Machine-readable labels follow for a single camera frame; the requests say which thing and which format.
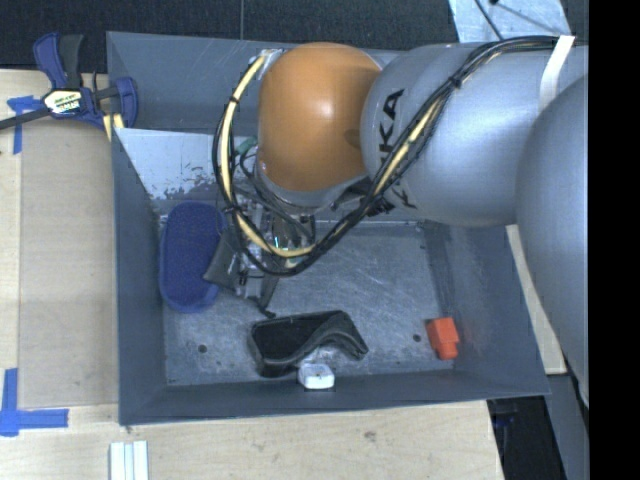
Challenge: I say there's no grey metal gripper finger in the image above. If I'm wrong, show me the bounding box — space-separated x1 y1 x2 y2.
243 267 281 319
201 230 237 290

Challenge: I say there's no grey metal bin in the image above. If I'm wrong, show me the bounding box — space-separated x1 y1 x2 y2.
105 30 552 427

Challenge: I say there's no black curved plastic piece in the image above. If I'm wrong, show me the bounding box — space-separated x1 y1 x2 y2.
247 309 370 380

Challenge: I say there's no blue oval sponge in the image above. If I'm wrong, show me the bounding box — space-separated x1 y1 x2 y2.
158 199 230 315

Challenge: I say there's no small white box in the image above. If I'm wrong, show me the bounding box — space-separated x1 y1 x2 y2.
297 362 337 391

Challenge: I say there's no pale wood board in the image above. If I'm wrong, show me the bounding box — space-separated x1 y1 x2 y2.
18 70 121 411

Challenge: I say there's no orange plastic block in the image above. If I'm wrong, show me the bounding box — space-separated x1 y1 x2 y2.
425 316 462 361

